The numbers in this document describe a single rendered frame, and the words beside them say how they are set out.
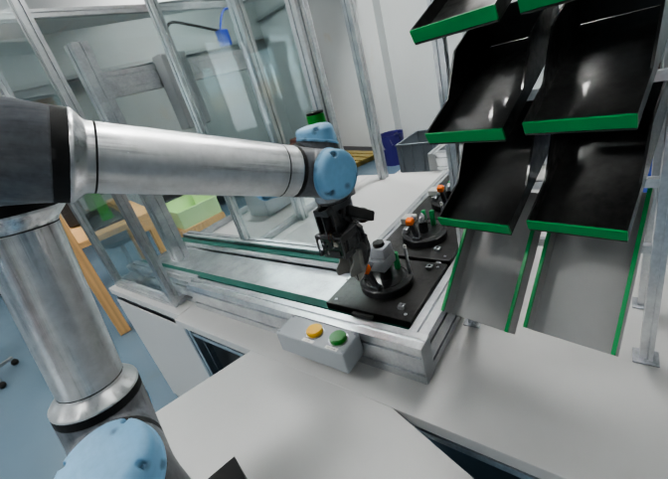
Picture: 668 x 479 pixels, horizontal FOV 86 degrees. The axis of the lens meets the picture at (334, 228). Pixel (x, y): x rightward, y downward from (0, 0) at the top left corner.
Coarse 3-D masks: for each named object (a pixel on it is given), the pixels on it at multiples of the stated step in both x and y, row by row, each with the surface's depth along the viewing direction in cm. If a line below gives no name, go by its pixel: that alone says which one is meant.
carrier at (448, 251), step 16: (416, 224) 117; (432, 224) 113; (400, 240) 114; (416, 240) 107; (432, 240) 105; (448, 240) 106; (400, 256) 106; (416, 256) 103; (432, 256) 100; (448, 256) 98
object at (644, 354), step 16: (464, 32) 75; (432, 48) 64; (448, 64) 65; (448, 80) 66; (448, 144) 71; (448, 160) 72; (656, 160) 67; (656, 192) 70; (656, 208) 58; (656, 224) 58; (656, 240) 59; (656, 256) 60; (640, 272) 79; (656, 272) 61; (640, 288) 79; (656, 288) 62; (640, 304) 81; (656, 304) 63; (656, 320) 64; (640, 336) 69; (640, 352) 69; (656, 352) 70
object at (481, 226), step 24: (480, 144) 75; (504, 144) 73; (528, 144) 70; (480, 168) 73; (504, 168) 69; (528, 168) 61; (456, 192) 71; (480, 192) 69; (504, 192) 66; (528, 192) 62; (456, 216) 68; (480, 216) 65; (504, 216) 62
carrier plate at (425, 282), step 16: (416, 272) 96; (432, 272) 94; (352, 288) 96; (416, 288) 89; (432, 288) 88; (336, 304) 92; (352, 304) 90; (368, 304) 88; (384, 304) 87; (416, 304) 84; (384, 320) 84; (400, 320) 81
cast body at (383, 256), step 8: (376, 240) 90; (384, 240) 91; (376, 248) 89; (384, 248) 88; (392, 248) 91; (376, 256) 90; (384, 256) 88; (392, 256) 91; (376, 264) 89; (384, 264) 88; (384, 272) 89
